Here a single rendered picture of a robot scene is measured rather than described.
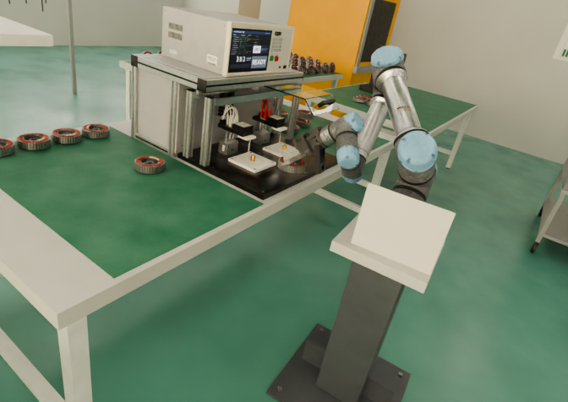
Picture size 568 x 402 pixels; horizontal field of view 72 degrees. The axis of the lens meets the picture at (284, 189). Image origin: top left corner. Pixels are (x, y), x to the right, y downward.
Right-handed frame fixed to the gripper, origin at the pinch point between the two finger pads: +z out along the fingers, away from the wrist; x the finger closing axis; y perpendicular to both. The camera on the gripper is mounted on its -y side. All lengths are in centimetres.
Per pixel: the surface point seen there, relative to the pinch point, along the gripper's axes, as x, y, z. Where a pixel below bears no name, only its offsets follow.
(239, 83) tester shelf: 1.9, 38.5, 3.6
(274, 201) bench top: 16.3, -10.8, 2.0
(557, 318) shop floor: -127, -149, -34
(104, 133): 32, 48, 59
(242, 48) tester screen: -0.4, 49.8, -3.5
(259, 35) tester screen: -11, 53, -7
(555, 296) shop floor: -152, -148, -33
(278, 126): -23.1, 19.7, 13.6
